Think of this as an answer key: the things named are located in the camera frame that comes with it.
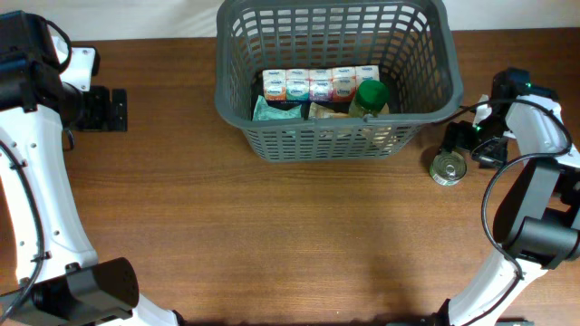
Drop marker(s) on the tin can green label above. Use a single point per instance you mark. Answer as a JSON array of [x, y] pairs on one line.
[[448, 168]]

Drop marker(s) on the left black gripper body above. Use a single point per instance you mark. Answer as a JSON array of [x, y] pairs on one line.
[[79, 115]]

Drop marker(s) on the white tissue pack strip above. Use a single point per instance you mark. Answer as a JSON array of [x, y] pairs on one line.
[[337, 84]]

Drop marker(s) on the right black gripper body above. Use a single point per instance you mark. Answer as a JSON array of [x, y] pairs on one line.
[[491, 128]]

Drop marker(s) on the tan paper bag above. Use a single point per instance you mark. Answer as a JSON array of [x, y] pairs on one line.
[[328, 112]]

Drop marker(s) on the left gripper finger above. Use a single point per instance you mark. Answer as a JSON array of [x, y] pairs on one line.
[[101, 103], [119, 110]]

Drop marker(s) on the grey plastic basket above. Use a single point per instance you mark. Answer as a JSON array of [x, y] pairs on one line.
[[409, 41]]

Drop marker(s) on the teal snack wrapper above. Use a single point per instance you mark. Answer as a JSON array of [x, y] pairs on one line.
[[264, 112]]

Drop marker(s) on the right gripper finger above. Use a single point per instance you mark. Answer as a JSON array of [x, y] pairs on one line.
[[459, 135], [491, 153]]

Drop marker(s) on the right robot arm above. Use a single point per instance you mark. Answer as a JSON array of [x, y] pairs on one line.
[[530, 208]]

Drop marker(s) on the green lid glass jar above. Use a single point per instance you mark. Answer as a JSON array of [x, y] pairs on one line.
[[369, 99]]

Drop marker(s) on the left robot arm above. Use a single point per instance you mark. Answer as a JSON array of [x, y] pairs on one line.
[[47, 96]]

